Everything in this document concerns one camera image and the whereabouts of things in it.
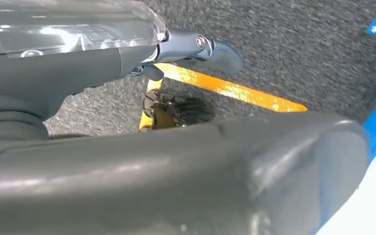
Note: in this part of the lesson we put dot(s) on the white plastic bin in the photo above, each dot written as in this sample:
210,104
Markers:
369,201

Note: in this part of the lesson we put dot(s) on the black robot left foot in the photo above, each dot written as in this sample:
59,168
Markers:
191,110

